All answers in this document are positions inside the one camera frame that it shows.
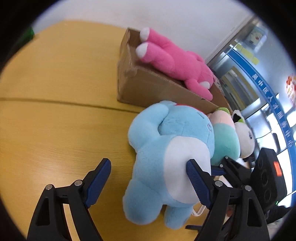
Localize yellow sticky notes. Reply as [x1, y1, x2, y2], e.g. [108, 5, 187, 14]
[234, 43, 259, 65]

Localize light blue plush toy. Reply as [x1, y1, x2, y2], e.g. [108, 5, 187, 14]
[123, 100, 215, 230]

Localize panda plush toy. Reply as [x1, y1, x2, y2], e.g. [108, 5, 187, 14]
[231, 110, 255, 159]

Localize peach teal plush toy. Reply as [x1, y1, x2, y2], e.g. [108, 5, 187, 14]
[208, 108, 240, 166]

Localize pink plush toy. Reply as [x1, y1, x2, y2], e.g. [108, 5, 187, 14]
[135, 27, 215, 102]

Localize brown cardboard box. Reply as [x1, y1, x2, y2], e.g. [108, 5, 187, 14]
[117, 28, 231, 114]

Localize black camera box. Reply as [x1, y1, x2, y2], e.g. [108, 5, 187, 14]
[249, 148, 287, 213]

